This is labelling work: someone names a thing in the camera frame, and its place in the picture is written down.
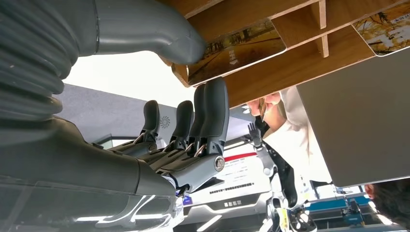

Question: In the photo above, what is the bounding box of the person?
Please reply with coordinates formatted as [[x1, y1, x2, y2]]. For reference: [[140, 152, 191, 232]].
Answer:
[[364, 178, 410, 229], [247, 86, 334, 187]]

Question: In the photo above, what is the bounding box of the wooden card organizer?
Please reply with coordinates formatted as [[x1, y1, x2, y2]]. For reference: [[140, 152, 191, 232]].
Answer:
[[158, 0, 410, 110]]

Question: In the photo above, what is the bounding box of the white info board with text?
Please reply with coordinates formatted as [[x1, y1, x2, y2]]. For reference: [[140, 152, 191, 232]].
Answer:
[[184, 142, 273, 218]]

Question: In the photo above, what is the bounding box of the black humanoid robot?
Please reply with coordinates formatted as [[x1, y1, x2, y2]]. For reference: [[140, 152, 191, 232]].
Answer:
[[247, 121, 318, 232]]

